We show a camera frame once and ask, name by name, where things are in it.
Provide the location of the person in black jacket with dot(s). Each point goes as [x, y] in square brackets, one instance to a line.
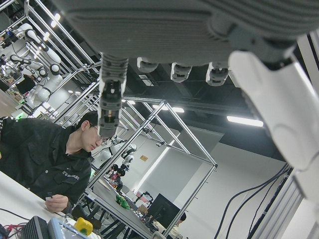
[37, 154]

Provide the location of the seated person with dark hair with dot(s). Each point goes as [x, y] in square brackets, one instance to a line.
[180, 225]

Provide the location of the long ceiling light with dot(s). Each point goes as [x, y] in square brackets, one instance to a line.
[172, 109]
[244, 121]

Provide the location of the large white humanoid robot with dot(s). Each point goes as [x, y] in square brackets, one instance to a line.
[45, 87]

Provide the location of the aluminium frame cage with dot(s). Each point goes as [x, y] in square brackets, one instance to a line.
[197, 147]

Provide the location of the white and grey robot left hand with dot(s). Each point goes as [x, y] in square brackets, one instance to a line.
[174, 30]

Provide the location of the black finned box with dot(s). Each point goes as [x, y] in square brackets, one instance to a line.
[35, 227]

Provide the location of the grey work table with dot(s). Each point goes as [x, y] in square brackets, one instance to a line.
[117, 209]

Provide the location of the small white humanoid robot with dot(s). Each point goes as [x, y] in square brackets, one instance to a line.
[128, 155]

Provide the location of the black computer monitor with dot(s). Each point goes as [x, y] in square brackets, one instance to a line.
[163, 207]

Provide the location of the green snack bag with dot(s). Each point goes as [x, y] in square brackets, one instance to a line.
[122, 201]

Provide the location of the orange wall sign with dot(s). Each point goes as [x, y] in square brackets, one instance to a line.
[143, 158]

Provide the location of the blue grey teach pendant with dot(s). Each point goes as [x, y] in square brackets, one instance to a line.
[58, 227]

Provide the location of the yellow button housing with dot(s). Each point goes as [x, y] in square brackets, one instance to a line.
[83, 225]

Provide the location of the aluminium column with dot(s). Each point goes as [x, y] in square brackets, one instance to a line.
[286, 206]

